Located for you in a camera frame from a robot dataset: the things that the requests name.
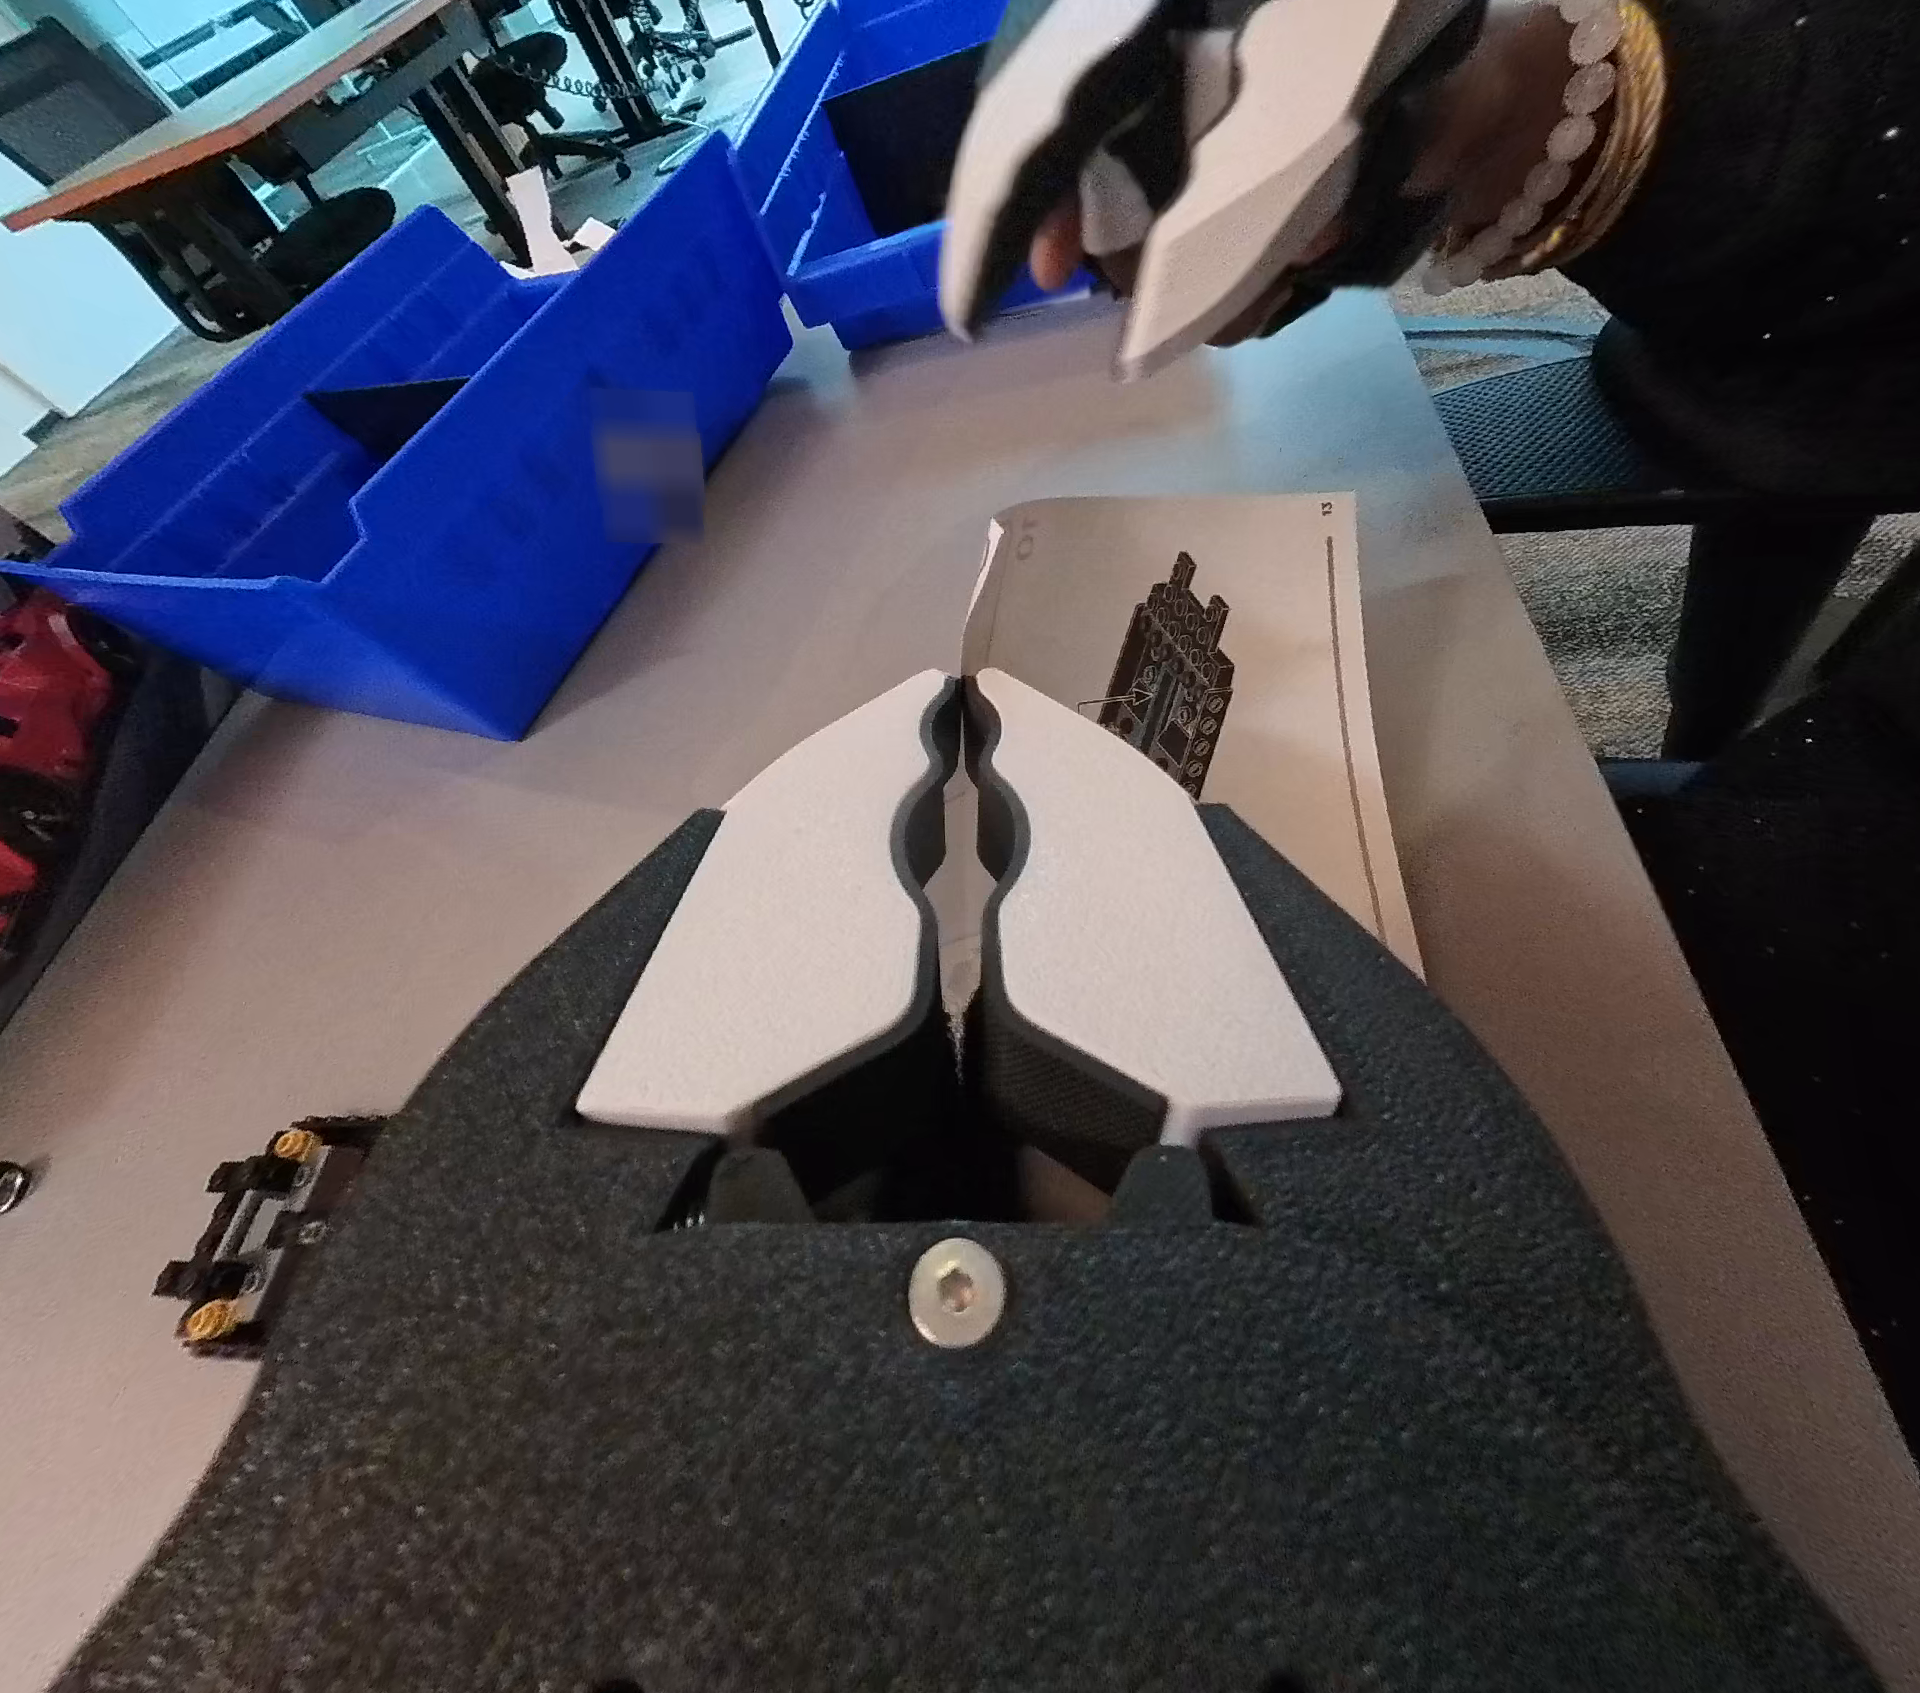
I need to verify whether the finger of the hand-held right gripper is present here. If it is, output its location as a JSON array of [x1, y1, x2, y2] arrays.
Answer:
[[940, 0, 1166, 346], [1115, 0, 1421, 383]]

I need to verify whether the large blue plastic bin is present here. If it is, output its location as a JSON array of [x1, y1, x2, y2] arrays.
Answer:
[[0, 132, 800, 742]]

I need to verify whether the long brown desk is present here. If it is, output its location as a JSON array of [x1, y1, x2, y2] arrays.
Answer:
[[0, 0, 694, 346]]

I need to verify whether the lego instruction booklet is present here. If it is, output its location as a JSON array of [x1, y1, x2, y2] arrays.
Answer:
[[957, 494, 1425, 984]]

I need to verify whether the black coiled cable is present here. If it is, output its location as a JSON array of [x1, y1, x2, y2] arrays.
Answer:
[[629, 0, 712, 82]]

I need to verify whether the white bead bracelet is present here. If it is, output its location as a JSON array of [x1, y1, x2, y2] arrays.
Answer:
[[1416, 0, 1631, 303]]

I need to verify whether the black office stool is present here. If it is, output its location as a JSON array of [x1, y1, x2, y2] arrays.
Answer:
[[209, 184, 401, 340], [462, 28, 636, 189]]

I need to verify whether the person's right hand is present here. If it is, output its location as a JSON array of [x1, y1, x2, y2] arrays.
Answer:
[[1212, 3, 1540, 351]]

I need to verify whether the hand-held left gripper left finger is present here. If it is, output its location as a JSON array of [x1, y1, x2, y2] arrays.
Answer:
[[576, 666, 964, 1142]]

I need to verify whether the black mesh office chair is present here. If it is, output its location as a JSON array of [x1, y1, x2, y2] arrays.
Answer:
[[1429, 328, 1704, 533]]

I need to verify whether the white paper piece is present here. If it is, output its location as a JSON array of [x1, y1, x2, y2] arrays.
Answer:
[[494, 170, 620, 276]]

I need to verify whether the black lego assembly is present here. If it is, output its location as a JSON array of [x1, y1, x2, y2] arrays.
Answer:
[[156, 1110, 389, 1353]]

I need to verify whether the gold bracelet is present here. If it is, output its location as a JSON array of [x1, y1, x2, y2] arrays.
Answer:
[[1513, 0, 1670, 274]]

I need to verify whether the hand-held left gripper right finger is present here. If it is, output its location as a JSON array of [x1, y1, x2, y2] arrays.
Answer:
[[964, 666, 1346, 1150]]

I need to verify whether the person's black clothing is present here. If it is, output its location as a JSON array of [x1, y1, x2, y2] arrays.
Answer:
[[1612, 491, 1920, 1476]]

